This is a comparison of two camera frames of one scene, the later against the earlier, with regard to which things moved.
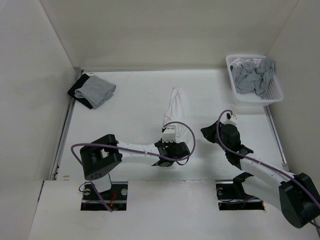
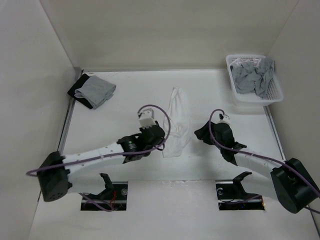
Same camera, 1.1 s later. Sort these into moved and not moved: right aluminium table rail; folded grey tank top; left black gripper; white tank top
Moved: left black gripper
Not moved: folded grey tank top; right aluminium table rail; white tank top
